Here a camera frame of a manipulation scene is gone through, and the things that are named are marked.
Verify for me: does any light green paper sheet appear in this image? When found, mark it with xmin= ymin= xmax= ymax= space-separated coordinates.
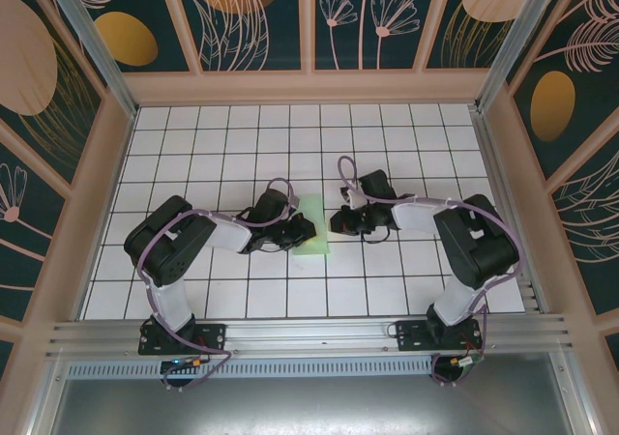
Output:
xmin=290 ymin=192 xmax=331 ymax=258

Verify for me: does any grey metal sheet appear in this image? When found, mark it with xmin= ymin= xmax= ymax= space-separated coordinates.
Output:
xmin=47 ymin=376 xmax=596 ymax=435

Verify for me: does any dark panel with pink flowers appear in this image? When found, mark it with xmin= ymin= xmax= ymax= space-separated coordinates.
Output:
xmin=309 ymin=0 xmax=436 ymax=73

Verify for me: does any dark panel with orange circle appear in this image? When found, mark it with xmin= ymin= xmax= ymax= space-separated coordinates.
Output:
xmin=163 ymin=0 xmax=310 ymax=74

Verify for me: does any dark panel with fern outlines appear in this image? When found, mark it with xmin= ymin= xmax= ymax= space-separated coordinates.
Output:
xmin=544 ymin=134 xmax=619 ymax=318

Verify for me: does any dark panel with gold oval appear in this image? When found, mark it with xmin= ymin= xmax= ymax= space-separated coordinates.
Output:
xmin=72 ymin=0 xmax=202 ymax=74

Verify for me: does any dark panel, oval and fern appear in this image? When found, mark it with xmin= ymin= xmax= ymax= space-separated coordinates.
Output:
xmin=505 ymin=0 xmax=619 ymax=183

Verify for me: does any dark panel with single flower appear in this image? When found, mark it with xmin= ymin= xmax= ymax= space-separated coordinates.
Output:
xmin=0 ymin=120 xmax=74 ymax=328

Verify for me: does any dark panel, large pale disc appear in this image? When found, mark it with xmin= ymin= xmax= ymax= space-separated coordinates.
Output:
xmin=0 ymin=0 xmax=107 ymax=192

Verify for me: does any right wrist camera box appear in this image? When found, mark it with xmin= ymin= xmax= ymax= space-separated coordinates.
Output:
xmin=343 ymin=188 xmax=369 ymax=210

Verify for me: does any aluminium side rail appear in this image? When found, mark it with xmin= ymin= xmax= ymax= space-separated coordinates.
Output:
xmin=471 ymin=108 xmax=550 ymax=318

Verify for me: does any long aluminium mounting rail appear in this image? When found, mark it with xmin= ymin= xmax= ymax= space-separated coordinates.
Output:
xmin=45 ymin=313 xmax=575 ymax=363

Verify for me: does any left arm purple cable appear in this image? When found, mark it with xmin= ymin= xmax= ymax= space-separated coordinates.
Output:
xmin=136 ymin=177 xmax=299 ymax=392

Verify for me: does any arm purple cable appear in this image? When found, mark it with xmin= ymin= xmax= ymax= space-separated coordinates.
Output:
xmin=338 ymin=155 xmax=526 ymax=389
xmin=136 ymin=177 xmax=299 ymax=392

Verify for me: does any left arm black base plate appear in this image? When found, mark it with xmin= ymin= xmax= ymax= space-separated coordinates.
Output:
xmin=138 ymin=321 xmax=228 ymax=358

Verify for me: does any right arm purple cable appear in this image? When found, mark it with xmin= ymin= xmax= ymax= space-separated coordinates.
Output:
xmin=338 ymin=155 xmax=526 ymax=389

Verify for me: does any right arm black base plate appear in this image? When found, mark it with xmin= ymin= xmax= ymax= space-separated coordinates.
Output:
xmin=395 ymin=319 xmax=485 ymax=354

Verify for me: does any slotted grey cable duct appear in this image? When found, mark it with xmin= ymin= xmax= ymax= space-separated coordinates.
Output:
xmin=65 ymin=357 xmax=557 ymax=381

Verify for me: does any aluminium corner post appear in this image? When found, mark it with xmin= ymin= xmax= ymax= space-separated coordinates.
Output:
xmin=41 ymin=0 xmax=141 ymax=120
xmin=472 ymin=0 xmax=570 ymax=115

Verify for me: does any aluminium frame leg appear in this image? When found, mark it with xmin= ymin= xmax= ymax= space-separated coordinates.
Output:
xmin=26 ymin=360 xmax=72 ymax=435
xmin=554 ymin=357 xmax=600 ymax=435

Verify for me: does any plain dark wall panel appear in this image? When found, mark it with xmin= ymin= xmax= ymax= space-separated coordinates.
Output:
xmin=0 ymin=316 xmax=25 ymax=378
xmin=597 ymin=326 xmax=619 ymax=435

